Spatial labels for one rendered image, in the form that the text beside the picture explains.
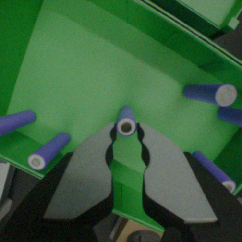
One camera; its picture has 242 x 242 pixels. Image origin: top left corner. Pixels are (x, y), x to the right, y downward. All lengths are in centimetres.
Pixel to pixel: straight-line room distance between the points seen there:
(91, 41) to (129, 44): 4
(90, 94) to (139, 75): 7
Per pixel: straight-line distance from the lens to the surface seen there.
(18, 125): 19
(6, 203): 120
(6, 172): 89
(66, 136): 20
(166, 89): 18
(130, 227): 89
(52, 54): 20
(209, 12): 51
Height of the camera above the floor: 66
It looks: 75 degrees down
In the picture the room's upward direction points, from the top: 172 degrees counter-clockwise
